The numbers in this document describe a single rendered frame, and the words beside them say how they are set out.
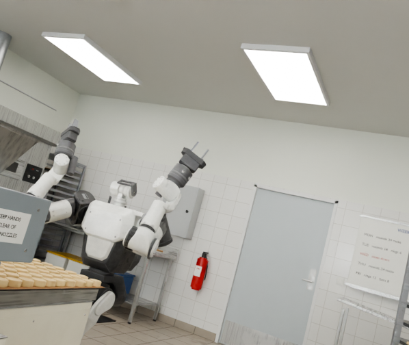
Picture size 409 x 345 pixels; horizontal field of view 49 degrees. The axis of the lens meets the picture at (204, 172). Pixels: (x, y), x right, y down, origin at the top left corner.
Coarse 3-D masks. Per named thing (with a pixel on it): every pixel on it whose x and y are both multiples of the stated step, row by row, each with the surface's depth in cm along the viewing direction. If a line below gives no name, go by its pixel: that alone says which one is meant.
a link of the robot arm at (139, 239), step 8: (152, 208) 184; (160, 208) 184; (144, 216) 182; (152, 216) 181; (160, 216) 183; (144, 224) 179; (152, 224) 179; (136, 232) 177; (144, 232) 177; (152, 232) 178; (128, 240) 177; (136, 240) 177; (144, 240) 176; (152, 240) 178; (136, 248) 177; (144, 248) 176
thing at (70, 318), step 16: (48, 304) 153; (64, 304) 161; (80, 304) 171; (0, 320) 132; (16, 320) 139; (32, 320) 146; (48, 320) 154; (64, 320) 163; (80, 320) 173; (16, 336) 140; (32, 336) 148; (48, 336) 156; (64, 336) 165; (80, 336) 175
